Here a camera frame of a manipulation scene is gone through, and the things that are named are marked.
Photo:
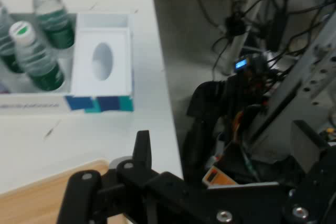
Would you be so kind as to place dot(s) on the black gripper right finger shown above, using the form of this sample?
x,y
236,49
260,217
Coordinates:
x,y
317,182

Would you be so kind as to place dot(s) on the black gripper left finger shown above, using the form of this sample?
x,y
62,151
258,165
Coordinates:
x,y
84,197

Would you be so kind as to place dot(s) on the water bottle with green label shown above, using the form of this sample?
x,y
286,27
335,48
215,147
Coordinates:
x,y
52,19
39,61
6,40

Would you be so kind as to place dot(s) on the wooden tray with white rim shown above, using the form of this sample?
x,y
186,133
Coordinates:
x,y
31,203

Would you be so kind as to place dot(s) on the orange plastic box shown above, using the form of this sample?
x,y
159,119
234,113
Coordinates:
x,y
218,178

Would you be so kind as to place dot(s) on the white box with blue print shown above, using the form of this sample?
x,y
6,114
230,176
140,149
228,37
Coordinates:
x,y
31,106

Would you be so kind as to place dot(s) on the black fabric bag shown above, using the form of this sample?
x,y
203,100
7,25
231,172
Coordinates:
x,y
204,103

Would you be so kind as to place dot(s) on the small blue lit display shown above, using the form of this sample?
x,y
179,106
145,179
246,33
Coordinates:
x,y
241,64

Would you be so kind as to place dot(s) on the white table leg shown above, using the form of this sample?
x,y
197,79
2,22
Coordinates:
x,y
236,48

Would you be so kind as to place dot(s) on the perforated grey metal frame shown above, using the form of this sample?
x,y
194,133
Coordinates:
x,y
302,82

